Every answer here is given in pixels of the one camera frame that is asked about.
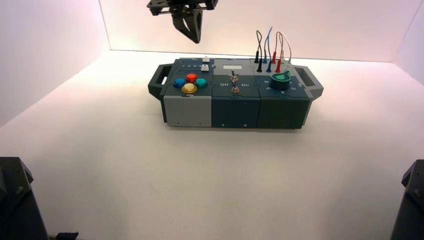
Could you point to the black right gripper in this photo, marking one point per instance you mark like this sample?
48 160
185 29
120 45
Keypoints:
185 4

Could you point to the white slider knob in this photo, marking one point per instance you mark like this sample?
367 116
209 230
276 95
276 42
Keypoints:
204 68
206 59

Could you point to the red push button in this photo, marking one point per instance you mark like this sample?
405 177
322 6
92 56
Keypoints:
191 78

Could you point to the blue push button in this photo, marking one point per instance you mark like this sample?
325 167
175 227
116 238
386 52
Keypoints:
180 82

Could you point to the green push button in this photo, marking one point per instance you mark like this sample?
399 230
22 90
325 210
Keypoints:
201 83

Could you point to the yellow push button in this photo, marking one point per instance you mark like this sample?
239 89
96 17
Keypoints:
189 88

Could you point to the teal and grey control box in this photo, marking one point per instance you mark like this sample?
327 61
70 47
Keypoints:
232 112

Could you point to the green rotary selector knob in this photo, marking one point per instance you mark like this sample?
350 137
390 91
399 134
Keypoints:
280 82

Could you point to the metal toggle switch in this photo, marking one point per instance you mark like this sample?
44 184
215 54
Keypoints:
235 89
233 78

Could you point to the black mount plate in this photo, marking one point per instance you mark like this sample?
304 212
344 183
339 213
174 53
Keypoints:
64 236

